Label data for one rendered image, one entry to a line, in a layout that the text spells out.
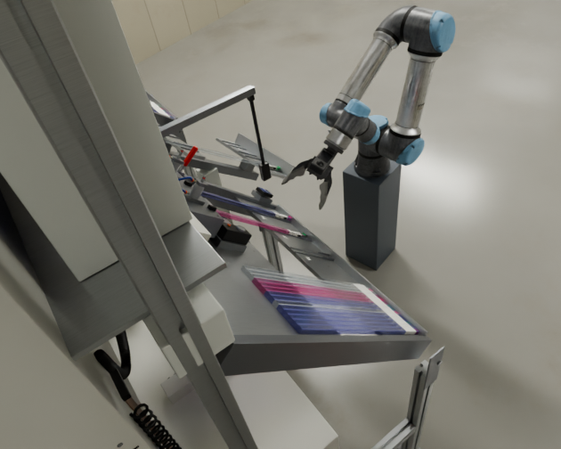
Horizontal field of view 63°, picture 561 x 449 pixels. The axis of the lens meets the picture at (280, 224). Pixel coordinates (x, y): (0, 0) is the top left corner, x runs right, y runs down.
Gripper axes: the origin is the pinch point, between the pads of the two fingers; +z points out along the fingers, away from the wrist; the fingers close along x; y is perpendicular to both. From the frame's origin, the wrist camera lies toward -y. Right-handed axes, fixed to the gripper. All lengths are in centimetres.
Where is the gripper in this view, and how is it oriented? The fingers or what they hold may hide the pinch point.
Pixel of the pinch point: (299, 198)
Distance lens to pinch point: 149.0
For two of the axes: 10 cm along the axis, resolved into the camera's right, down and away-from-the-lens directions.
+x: -8.3, -5.6, 0.8
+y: 1.7, -1.2, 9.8
